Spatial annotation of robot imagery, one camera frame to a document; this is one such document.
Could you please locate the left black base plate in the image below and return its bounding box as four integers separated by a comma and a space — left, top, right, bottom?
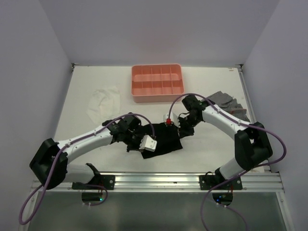
72, 174, 116, 190

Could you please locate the pink divided plastic tray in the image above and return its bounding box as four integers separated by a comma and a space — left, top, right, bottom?
131, 64, 184, 103

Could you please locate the grey striped underwear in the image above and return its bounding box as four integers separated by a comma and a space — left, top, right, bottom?
207, 91, 250, 122

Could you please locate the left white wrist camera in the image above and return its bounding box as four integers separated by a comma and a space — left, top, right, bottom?
139, 135, 157, 152

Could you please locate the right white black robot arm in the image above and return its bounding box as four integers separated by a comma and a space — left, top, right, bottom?
179, 94, 273, 189

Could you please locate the black underwear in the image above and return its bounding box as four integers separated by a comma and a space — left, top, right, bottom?
141, 123, 183, 159

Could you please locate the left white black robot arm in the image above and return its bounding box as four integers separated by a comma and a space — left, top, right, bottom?
29, 113, 143, 190

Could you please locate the aluminium mounting rail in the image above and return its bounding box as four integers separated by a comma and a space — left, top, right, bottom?
30, 171, 284, 193

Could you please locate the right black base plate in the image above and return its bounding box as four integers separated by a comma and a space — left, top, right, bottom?
199, 171, 243, 190

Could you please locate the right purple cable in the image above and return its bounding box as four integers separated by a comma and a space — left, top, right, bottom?
167, 93, 287, 231

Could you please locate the white underwear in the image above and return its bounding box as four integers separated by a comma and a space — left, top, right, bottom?
86, 86, 120, 125

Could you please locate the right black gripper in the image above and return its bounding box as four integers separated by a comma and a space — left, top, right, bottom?
173, 114, 201, 137

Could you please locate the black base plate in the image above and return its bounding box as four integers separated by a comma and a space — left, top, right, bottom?
72, 174, 116, 190
199, 171, 243, 190

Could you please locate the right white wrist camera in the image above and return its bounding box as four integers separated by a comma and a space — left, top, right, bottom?
164, 112, 180, 128

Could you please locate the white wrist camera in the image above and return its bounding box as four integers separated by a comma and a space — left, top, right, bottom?
139, 135, 157, 152
164, 112, 180, 128

